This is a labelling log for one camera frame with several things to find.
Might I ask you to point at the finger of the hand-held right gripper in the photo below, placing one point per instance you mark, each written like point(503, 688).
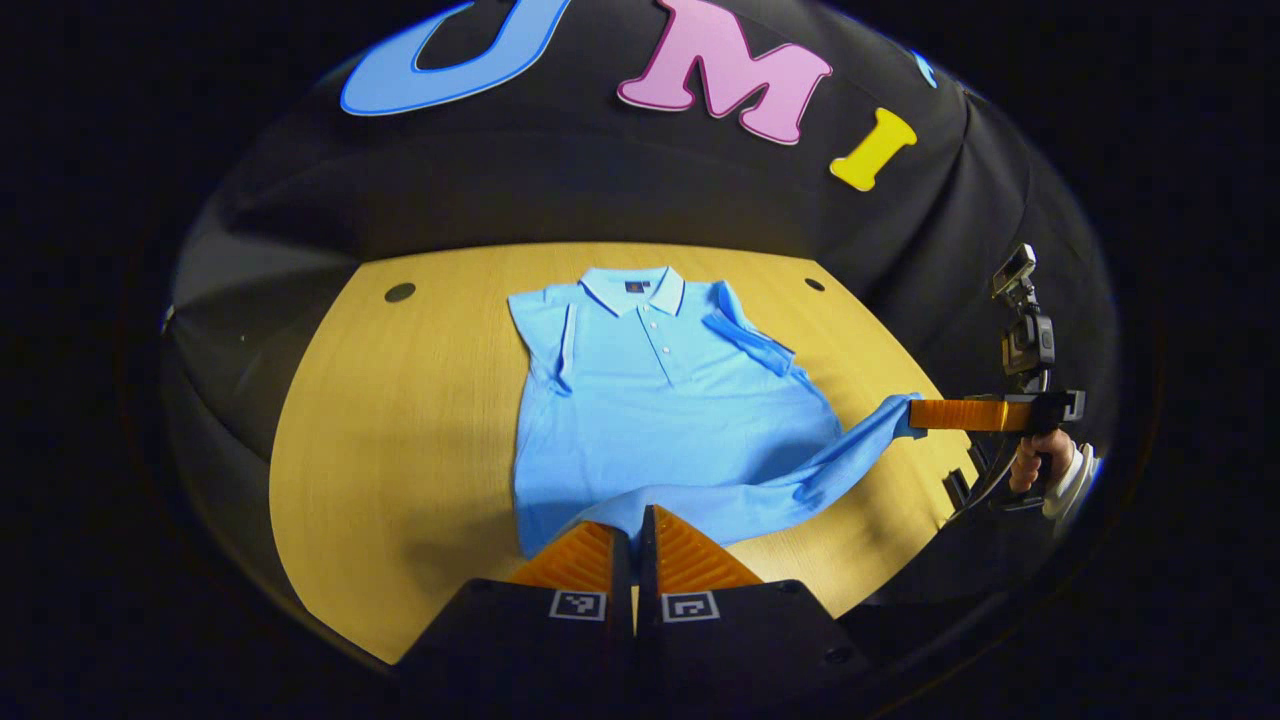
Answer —
point(960, 415)

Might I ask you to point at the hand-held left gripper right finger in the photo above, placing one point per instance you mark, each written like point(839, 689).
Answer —
point(648, 560)

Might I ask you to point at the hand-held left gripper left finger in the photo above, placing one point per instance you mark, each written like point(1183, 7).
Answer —
point(622, 560)

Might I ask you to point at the light blue T-shirt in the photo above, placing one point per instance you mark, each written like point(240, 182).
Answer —
point(660, 420)

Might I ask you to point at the black backdrop cloth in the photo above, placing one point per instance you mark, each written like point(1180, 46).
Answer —
point(600, 180)

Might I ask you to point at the small white backdrop clip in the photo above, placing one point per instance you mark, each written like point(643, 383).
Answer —
point(167, 318)

